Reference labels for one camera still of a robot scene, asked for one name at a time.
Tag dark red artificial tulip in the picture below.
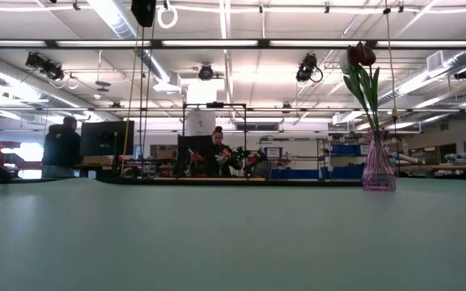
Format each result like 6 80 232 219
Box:
342 40 382 134

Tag round black ceiling camera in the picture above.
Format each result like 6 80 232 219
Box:
197 63 215 82

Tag black background station frame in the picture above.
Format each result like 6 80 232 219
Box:
181 102 249 179

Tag black monitor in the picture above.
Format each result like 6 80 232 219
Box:
79 120 136 158

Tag white cylindrical column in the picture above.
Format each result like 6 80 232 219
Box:
184 82 218 137

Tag green table mat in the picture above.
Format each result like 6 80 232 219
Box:
0 177 466 291

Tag yellow hanging cord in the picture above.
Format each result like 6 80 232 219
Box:
120 26 140 175
382 6 400 134

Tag cardboard box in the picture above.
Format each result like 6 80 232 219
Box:
79 153 115 167

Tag row of blue bins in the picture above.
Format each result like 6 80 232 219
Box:
270 164 364 181

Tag seated person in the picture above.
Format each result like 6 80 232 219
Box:
204 125 244 178

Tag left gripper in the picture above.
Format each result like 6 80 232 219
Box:
130 0 158 28

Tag red equipment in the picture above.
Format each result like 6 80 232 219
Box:
0 140 23 163

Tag translucent ribbed glass vase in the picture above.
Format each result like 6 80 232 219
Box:
361 129 397 192

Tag white cable ring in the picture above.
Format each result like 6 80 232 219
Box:
156 2 179 30

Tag white artificial tulip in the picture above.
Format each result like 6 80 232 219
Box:
338 50 352 76

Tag standing person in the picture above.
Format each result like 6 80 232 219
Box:
40 116 83 179

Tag blue storage bin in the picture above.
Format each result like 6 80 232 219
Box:
331 144 364 157

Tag wooden workbench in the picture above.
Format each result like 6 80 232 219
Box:
396 163 466 173

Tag overhead beam with lights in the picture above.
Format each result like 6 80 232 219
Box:
0 38 466 51

